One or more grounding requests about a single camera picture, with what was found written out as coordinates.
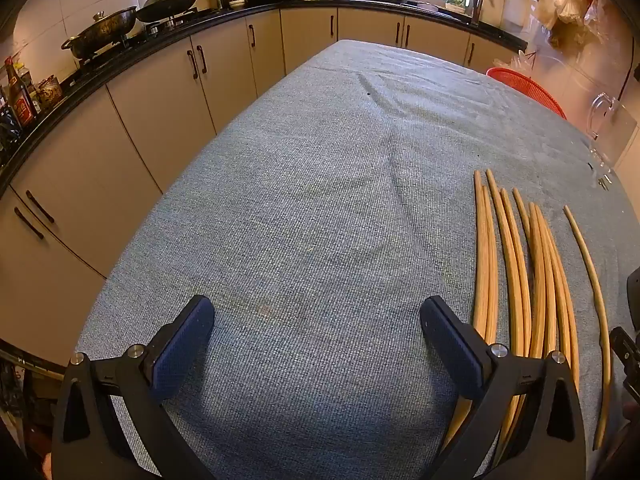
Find dark sauce bottle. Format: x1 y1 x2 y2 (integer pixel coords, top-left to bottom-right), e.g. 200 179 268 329
18 63 41 113

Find grey-blue tablecloth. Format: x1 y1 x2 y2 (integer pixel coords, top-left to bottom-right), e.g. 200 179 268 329
75 39 640 480

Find row of wooden chopsticks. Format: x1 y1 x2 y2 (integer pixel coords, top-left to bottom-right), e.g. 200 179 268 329
442 169 581 466

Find red label sauce bottle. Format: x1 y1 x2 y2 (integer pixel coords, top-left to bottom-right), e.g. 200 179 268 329
5 57 35 127

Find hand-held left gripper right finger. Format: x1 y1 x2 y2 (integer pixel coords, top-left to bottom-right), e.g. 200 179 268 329
419 296 587 480

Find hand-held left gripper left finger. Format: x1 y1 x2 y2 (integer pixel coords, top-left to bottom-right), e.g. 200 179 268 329
51 295 216 480

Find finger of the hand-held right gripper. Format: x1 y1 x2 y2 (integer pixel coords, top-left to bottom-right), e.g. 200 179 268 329
610 327 640 404
626 267 640 332

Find wooden chopstick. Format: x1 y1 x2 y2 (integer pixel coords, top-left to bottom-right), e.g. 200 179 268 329
563 205 612 452

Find patterned jar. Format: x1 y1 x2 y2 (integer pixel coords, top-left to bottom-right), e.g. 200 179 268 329
37 75 64 109

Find black gas stove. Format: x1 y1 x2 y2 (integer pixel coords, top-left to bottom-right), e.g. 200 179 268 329
77 7 211 67

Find hanging plastic bags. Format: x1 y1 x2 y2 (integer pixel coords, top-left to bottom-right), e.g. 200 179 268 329
537 0 618 51

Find beige kitchen cabinets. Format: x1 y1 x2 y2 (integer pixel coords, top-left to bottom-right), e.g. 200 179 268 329
0 7 526 361

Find clear plastic pitcher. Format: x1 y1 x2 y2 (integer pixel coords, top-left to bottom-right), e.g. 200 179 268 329
586 91 640 183

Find black kitchen countertop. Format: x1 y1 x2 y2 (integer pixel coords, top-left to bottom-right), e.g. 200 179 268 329
0 0 528 196

